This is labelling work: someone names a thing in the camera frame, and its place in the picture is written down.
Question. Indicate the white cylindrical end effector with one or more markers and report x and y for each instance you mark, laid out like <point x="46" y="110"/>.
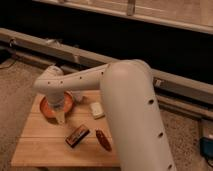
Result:
<point x="56" y="103"/>

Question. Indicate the black rectangular eraser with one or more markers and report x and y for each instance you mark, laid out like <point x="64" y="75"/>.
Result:
<point x="77" y="135"/>

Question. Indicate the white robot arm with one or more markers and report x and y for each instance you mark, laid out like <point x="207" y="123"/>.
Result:
<point x="130" y="105"/>

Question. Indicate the orange bowl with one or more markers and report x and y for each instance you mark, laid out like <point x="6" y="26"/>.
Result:
<point x="48" y="112"/>

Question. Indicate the translucent plastic cup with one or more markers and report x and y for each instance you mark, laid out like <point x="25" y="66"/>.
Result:
<point x="77" y="96"/>

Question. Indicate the wooden board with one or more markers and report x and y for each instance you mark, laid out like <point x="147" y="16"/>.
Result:
<point x="42" y="144"/>

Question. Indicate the white square block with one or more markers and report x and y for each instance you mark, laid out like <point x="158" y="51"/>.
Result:
<point x="96" y="110"/>

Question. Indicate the dark red oblong object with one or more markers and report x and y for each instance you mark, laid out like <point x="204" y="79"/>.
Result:
<point x="103" y="141"/>

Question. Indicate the blue object at right edge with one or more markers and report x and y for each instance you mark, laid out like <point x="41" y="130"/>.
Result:
<point x="206" y="147"/>

